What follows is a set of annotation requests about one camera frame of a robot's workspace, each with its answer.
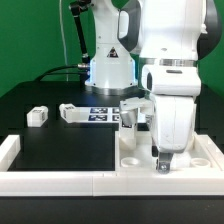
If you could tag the white square table top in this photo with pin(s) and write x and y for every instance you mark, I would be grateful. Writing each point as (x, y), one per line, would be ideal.
(143, 155)

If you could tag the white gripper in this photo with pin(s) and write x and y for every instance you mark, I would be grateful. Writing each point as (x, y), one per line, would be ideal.
(170, 106)

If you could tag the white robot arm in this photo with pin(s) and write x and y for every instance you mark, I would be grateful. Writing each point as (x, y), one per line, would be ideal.
(155, 45)

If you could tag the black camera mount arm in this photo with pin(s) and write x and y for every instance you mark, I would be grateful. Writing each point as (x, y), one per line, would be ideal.
(76, 8)

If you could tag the white U-shaped obstacle fence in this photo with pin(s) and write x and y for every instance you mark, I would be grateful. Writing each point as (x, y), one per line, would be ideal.
(102, 183)

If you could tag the AprilTag marker sheet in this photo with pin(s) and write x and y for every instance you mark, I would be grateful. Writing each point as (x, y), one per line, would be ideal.
(99, 114)

